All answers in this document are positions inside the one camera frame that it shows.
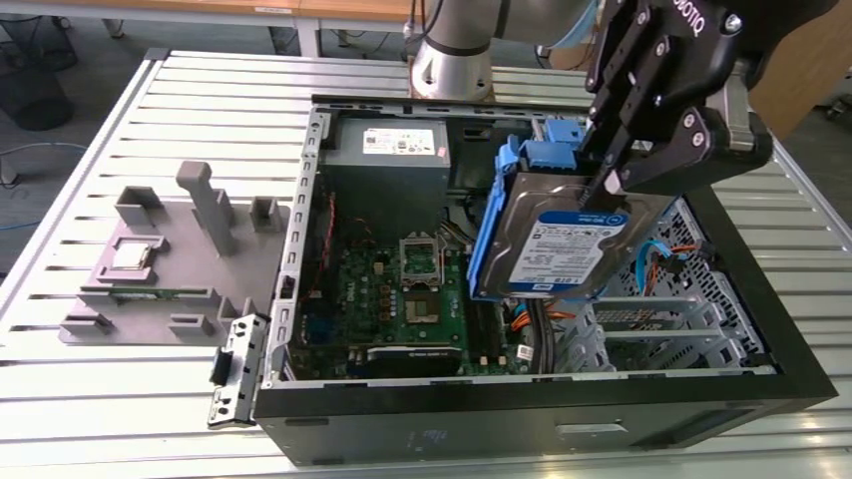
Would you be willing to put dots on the black graphics card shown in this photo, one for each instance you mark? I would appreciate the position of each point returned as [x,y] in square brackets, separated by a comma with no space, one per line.
[412,361]

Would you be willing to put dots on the black waste bin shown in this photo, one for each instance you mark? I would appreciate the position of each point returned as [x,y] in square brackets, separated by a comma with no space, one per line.
[40,105]

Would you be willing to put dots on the long wooden desk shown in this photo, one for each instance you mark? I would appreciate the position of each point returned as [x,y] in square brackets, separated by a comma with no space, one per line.
[345,10]

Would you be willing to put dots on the green RAM stick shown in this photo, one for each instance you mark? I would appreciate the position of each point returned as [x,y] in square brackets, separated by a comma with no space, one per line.
[156,295]

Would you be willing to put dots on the metal slot bracket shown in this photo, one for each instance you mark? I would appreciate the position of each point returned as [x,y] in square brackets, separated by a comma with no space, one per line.
[248,349]

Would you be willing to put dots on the grey parts rack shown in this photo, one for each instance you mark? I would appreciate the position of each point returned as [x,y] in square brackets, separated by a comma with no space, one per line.
[186,259]

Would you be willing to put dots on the blue plastic drive latch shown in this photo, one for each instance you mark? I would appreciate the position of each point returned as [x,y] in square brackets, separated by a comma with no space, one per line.
[562,130]

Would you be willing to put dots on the silver CPU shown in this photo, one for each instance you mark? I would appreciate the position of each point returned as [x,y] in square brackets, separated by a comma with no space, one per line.
[132,258]

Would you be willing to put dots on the black RAM slot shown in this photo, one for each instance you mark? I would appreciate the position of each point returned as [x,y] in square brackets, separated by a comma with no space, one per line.
[476,339]
[493,339]

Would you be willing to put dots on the hard disk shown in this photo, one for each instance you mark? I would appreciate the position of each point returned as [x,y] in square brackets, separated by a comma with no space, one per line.
[565,249]

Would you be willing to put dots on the grey power supply unit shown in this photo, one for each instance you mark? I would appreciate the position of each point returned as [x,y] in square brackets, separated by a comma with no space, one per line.
[425,158]

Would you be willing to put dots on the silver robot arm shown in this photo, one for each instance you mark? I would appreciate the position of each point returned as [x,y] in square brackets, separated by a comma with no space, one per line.
[452,65]

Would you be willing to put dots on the green motherboard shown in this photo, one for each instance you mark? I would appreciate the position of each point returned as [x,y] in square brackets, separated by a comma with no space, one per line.
[358,299]

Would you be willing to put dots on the CPU socket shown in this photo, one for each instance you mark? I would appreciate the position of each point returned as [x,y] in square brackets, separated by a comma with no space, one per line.
[424,308]

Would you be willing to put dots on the blue expansion slot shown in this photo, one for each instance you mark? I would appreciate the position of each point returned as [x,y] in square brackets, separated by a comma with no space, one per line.
[318,332]

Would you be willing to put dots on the metal disk bay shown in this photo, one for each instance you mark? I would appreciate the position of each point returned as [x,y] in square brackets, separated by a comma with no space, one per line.
[665,335]

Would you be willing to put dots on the black PC case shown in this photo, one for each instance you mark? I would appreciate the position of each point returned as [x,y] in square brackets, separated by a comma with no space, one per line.
[465,429]

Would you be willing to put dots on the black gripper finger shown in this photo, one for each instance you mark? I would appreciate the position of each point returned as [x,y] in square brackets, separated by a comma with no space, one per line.
[718,144]
[632,50]

